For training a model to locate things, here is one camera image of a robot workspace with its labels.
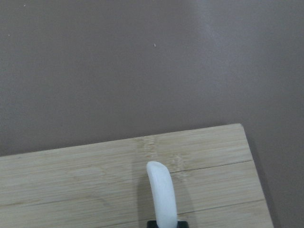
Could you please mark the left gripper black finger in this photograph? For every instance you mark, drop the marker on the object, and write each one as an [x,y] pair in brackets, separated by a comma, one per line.
[180,224]

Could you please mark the white ceramic spoon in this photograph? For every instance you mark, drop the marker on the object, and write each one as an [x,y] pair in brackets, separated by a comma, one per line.
[163,195]

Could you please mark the bamboo cutting board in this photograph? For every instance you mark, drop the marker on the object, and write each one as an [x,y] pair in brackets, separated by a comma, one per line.
[105,185]

